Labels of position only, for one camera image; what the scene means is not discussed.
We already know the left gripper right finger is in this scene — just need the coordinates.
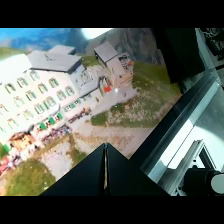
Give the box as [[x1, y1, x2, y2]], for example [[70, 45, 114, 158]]
[[105, 143, 170, 197]]

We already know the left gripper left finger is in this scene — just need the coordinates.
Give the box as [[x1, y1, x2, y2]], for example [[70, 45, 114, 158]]
[[39, 143, 107, 197]]

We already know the silver frame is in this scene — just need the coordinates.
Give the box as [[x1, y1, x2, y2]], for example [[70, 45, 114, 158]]
[[140, 65, 224, 197]]

